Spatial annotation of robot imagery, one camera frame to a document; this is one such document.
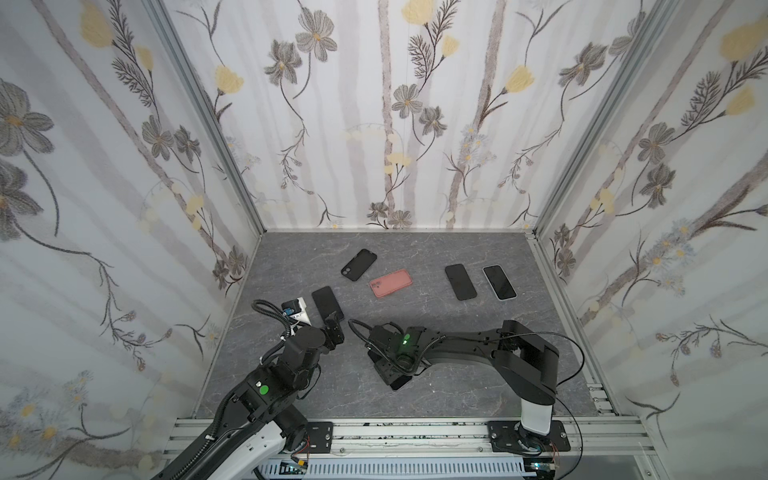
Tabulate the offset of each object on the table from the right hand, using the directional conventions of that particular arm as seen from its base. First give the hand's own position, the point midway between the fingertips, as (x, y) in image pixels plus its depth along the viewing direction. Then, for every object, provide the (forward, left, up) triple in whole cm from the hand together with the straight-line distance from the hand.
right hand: (380, 361), depth 85 cm
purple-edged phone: (-6, -6, 0) cm, 8 cm away
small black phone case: (+38, +10, -6) cm, 40 cm away
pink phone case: (+29, -2, -4) cm, 29 cm away
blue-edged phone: (+33, -29, -7) cm, 44 cm away
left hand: (+6, +15, +17) cm, 24 cm away
